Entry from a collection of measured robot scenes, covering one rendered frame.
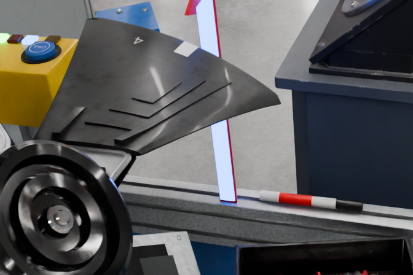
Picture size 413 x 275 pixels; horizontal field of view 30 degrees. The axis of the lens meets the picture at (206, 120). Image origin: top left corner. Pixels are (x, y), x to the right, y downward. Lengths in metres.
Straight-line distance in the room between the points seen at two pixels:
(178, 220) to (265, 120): 1.67
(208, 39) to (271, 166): 1.64
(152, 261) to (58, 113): 0.18
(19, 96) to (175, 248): 0.37
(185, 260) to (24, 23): 1.18
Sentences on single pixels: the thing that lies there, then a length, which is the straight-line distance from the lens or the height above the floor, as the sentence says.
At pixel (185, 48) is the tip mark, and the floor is 1.16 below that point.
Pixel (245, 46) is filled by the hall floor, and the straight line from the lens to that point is 3.25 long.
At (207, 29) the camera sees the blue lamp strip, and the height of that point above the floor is 1.13.
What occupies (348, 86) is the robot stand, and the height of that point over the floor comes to 0.93.
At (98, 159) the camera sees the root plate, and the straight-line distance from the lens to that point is 0.64.
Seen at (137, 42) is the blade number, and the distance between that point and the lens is 0.82.
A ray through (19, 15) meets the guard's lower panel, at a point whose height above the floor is 0.80.
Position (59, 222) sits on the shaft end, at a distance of 0.53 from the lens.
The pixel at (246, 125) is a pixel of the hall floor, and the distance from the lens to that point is 2.75.
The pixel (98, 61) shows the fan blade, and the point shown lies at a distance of 0.78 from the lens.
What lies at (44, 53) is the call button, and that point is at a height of 1.08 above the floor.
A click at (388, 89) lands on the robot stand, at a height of 0.93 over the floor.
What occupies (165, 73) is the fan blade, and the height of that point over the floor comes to 1.17.
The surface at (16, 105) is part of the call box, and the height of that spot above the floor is 1.02.
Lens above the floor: 1.55
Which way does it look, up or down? 34 degrees down
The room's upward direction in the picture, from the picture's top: 7 degrees counter-clockwise
